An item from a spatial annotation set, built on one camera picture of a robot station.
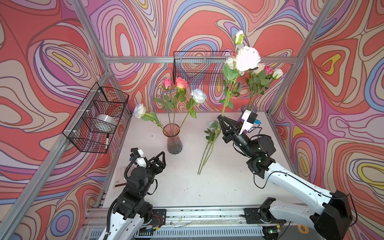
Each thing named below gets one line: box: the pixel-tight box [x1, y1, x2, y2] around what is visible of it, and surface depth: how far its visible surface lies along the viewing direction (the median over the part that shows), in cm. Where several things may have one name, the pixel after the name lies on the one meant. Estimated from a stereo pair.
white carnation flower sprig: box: [219, 30, 262, 117], surface depth 41 cm
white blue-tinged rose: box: [133, 103, 170, 136], surface depth 73 cm
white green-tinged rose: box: [272, 68, 284, 80], surface depth 84 cm
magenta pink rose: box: [258, 66, 274, 95], surface depth 85 cm
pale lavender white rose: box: [179, 88, 208, 133], surface depth 68 cm
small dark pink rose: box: [153, 78, 175, 135], surface depth 81 cm
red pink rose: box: [172, 77, 190, 134], surface depth 81 cm
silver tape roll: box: [95, 114, 117, 126], surface depth 73 cm
